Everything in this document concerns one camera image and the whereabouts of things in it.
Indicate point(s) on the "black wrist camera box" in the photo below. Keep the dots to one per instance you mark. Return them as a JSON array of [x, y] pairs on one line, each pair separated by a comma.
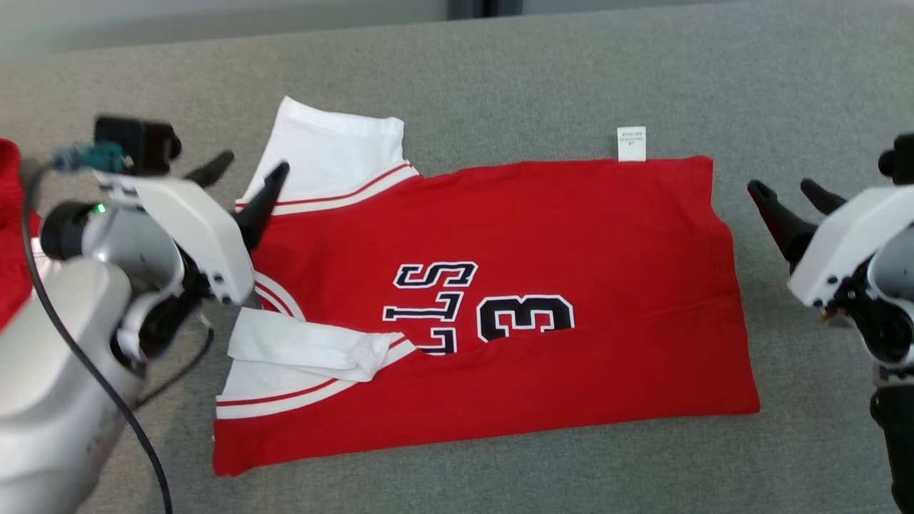
[[136, 143], [901, 160]]

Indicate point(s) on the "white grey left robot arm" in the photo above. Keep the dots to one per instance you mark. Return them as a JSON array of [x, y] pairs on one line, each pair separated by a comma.
[[50, 371]]

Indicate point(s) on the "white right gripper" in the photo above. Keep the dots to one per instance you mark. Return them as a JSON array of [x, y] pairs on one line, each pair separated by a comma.
[[842, 243]]

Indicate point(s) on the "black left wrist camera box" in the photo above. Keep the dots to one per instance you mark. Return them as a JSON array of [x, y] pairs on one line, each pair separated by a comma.
[[136, 143]]

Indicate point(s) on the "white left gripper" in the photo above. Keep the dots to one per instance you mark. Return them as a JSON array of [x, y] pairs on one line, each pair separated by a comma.
[[193, 221]]

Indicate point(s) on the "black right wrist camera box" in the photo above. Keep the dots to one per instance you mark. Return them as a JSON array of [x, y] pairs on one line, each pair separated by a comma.
[[901, 160]]

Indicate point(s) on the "red white basketball jersey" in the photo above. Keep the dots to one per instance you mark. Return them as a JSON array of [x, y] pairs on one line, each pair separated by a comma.
[[607, 285]]

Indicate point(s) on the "grey metal partition post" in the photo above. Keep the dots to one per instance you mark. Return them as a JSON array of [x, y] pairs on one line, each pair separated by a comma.
[[485, 7]]

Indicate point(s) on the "teal left camera connector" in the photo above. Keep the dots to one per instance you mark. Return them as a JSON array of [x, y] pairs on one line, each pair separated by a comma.
[[93, 155]]

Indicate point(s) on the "red white basketball shorts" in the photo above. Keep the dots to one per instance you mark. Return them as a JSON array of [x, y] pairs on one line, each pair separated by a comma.
[[11, 214]]

